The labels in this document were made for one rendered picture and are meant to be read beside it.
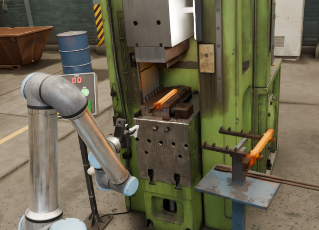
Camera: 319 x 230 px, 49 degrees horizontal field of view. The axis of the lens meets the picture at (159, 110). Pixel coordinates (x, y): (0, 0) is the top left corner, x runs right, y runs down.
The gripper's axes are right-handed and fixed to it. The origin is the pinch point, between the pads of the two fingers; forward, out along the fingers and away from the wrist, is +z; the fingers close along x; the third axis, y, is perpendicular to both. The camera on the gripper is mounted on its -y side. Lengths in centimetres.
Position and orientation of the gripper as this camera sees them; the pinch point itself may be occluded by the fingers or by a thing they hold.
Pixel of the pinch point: (132, 124)
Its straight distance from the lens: 192.9
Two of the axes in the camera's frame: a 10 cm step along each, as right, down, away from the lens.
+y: 0.8, 9.3, 3.5
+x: 9.1, 0.8, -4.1
